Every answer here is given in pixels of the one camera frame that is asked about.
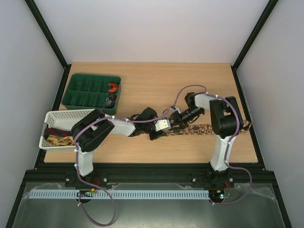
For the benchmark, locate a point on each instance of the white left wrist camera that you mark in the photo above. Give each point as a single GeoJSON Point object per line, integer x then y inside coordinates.
{"type": "Point", "coordinates": [162, 125]}

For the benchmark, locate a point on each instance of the green compartment organizer tray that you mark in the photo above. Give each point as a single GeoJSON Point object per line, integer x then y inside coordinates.
{"type": "Point", "coordinates": [88, 91]}

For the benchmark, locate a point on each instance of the light blue slotted cable duct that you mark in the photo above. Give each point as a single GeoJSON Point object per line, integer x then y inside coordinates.
{"type": "Point", "coordinates": [122, 194]}

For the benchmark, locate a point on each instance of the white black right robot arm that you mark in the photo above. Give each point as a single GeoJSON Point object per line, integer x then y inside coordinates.
{"type": "Point", "coordinates": [226, 122]}

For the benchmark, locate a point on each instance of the orange rolled tie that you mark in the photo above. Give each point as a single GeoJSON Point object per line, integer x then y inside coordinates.
{"type": "Point", "coordinates": [113, 87]}

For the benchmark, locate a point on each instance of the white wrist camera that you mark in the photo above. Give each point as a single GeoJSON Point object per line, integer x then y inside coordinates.
{"type": "Point", "coordinates": [175, 110]}
{"type": "Point", "coordinates": [162, 125]}

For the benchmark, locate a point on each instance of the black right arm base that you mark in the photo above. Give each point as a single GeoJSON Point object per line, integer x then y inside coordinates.
{"type": "Point", "coordinates": [210, 179]}

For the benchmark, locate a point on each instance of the tan patterned tie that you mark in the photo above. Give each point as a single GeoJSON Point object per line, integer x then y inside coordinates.
{"type": "Point", "coordinates": [60, 141]}

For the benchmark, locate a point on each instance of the white perforated plastic basket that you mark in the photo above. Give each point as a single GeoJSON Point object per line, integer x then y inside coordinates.
{"type": "Point", "coordinates": [63, 120]}

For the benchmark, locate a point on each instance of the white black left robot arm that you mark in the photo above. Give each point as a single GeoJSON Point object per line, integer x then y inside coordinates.
{"type": "Point", "coordinates": [92, 130]}

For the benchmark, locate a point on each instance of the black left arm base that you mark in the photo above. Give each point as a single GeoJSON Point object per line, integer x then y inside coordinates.
{"type": "Point", "coordinates": [96, 178]}

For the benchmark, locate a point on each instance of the paisley patterned necktie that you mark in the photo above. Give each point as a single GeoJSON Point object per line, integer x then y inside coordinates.
{"type": "Point", "coordinates": [197, 129]}

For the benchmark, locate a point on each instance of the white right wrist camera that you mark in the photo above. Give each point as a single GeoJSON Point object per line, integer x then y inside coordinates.
{"type": "Point", "coordinates": [175, 110]}

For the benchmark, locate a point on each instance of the black aluminium frame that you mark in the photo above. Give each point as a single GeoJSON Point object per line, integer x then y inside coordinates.
{"type": "Point", "coordinates": [155, 172]}

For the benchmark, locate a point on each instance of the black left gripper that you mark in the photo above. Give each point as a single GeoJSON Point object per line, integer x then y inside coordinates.
{"type": "Point", "coordinates": [160, 133]}

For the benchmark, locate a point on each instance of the dark blue rolled tie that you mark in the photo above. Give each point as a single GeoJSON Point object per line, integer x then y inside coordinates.
{"type": "Point", "coordinates": [110, 100]}

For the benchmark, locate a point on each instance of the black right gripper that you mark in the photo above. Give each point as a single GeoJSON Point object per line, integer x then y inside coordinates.
{"type": "Point", "coordinates": [177, 118]}

